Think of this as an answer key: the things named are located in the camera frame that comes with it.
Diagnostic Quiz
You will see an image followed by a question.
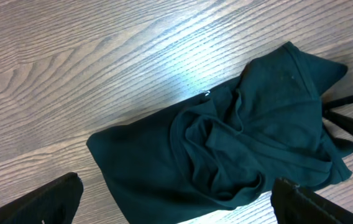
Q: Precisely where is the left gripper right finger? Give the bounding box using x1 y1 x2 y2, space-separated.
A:
270 178 353 224

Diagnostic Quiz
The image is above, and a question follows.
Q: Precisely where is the black t-shirt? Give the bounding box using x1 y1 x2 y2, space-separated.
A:
87 43 353 223

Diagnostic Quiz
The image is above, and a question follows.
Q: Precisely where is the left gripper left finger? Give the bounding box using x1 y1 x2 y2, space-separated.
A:
0 172 84 224

